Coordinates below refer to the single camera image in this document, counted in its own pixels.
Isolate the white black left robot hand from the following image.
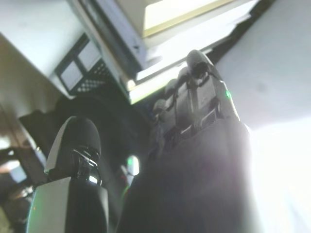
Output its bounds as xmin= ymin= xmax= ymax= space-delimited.
xmin=26 ymin=50 xmax=259 ymax=233

